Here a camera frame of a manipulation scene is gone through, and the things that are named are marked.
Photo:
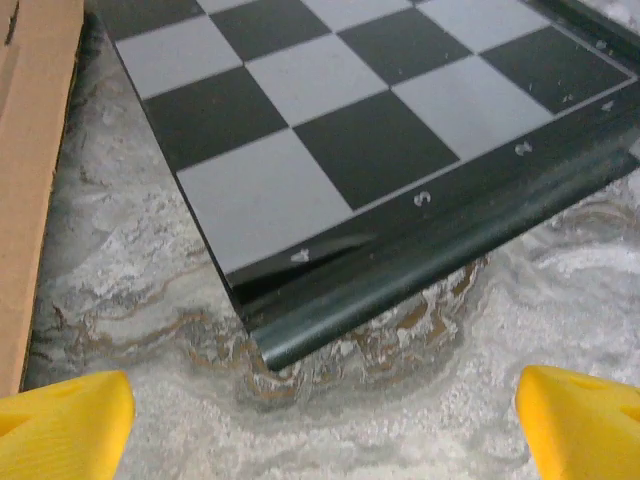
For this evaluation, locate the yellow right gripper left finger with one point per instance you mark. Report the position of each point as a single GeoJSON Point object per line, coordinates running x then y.
{"type": "Point", "coordinates": [65, 435]}

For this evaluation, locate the black and white chessboard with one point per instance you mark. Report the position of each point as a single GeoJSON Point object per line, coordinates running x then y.
{"type": "Point", "coordinates": [350, 150]}

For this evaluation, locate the brown cardboard box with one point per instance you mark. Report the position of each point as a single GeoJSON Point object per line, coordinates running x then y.
{"type": "Point", "coordinates": [30, 175]}

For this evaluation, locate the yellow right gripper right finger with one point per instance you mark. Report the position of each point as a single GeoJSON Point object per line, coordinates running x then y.
{"type": "Point", "coordinates": [585, 435]}

